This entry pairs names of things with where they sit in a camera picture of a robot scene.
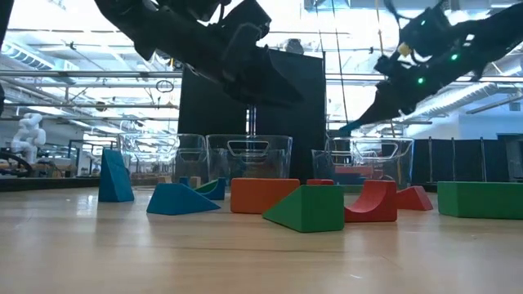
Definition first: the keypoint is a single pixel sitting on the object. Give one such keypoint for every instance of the red rectangular block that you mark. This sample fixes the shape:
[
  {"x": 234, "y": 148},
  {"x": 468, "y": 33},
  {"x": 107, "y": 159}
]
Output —
[{"x": 320, "y": 182}]

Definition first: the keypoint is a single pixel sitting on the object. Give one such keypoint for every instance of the green rectangular block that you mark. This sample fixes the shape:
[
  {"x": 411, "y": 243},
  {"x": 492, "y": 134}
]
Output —
[{"x": 478, "y": 200}]

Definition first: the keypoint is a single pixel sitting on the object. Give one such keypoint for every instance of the blue wooden block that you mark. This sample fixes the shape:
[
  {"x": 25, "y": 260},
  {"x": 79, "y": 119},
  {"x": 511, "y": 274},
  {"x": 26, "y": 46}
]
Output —
[{"x": 220, "y": 190}]

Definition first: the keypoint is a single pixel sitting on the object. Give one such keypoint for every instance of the black ceiling fixture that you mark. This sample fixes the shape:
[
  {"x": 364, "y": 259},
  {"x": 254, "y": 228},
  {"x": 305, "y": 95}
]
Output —
[{"x": 295, "y": 45}]

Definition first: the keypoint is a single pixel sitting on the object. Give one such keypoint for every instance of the tall black partition screen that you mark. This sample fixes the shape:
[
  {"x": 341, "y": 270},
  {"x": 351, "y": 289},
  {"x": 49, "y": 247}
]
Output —
[{"x": 196, "y": 118}]

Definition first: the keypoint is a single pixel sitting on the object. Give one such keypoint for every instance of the small blue block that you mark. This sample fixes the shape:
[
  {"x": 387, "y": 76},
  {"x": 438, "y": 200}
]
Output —
[{"x": 184, "y": 182}]

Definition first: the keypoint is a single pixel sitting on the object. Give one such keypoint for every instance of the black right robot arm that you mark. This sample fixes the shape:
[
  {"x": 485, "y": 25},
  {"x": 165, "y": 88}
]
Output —
[{"x": 490, "y": 36}]

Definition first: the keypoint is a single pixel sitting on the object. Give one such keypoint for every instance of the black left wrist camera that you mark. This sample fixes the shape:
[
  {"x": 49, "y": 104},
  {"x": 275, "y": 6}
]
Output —
[{"x": 249, "y": 16}]

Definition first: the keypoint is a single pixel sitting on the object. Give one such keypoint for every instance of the red arch block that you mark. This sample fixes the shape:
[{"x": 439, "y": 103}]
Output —
[{"x": 386, "y": 204}]

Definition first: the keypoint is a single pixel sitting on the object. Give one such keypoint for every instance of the blue triangular block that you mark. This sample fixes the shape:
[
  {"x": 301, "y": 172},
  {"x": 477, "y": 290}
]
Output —
[
  {"x": 180, "y": 202},
  {"x": 116, "y": 179}
]

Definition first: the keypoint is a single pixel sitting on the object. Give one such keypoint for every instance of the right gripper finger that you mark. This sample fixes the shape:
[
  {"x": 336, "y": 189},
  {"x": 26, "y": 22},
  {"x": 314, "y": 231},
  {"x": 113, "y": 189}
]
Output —
[{"x": 382, "y": 108}]

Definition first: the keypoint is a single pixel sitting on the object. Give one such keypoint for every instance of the green triangular block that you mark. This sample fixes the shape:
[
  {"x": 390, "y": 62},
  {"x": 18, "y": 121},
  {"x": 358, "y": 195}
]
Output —
[{"x": 314, "y": 212}]

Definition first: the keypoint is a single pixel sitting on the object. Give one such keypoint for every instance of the blue long block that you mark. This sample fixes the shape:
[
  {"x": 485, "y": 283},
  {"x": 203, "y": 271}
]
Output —
[{"x": 349, "y": 180}]

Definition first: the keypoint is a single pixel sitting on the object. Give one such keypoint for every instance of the red triangular block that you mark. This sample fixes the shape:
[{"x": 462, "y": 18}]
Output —
[{"x": 414, "y": 200}]

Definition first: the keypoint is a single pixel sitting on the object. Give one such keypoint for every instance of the white robot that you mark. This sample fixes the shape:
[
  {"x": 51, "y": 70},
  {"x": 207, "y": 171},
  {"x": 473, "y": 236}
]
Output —
[{"x": 30, "y": 134}]

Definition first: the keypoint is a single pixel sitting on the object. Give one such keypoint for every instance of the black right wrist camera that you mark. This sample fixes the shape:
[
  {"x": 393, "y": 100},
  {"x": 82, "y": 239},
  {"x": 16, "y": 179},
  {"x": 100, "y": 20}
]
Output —
[{"x": 429, "y": 30}]

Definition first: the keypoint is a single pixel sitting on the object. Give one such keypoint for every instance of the green curved block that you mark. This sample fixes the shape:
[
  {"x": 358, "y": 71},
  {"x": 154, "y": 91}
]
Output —
[{"x": 206, "y": 188}]

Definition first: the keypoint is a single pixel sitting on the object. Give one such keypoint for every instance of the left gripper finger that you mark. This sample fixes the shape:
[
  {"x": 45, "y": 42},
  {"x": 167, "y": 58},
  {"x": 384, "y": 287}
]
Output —
[{"x": 261, "y": 81}]

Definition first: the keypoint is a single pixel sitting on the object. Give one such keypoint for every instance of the natural wood block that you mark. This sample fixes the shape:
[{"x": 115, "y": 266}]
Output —
[{"x": 164, "y": 179}]

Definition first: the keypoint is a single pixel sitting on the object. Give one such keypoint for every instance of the orange triangular block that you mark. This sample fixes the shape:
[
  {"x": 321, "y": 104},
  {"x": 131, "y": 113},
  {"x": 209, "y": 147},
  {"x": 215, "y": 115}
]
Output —
[{"x": 253, "y": 196}]

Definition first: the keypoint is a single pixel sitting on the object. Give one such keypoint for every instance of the low black partition panels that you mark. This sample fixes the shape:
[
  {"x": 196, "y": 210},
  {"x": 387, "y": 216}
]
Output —
[{"x": 466, "y": 161}]

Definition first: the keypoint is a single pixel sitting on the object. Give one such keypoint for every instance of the clear plastic bin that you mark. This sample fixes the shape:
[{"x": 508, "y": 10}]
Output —
[
  {"x": 147, "y": 163},
  {"x": 249, "y": 159},
  {"x": 388, "y": 163}
]

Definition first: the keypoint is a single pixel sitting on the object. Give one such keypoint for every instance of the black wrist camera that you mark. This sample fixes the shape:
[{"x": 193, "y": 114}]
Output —
[
  {"x": 429, "y": 30},
  {"x": 249, "y": 16}
]

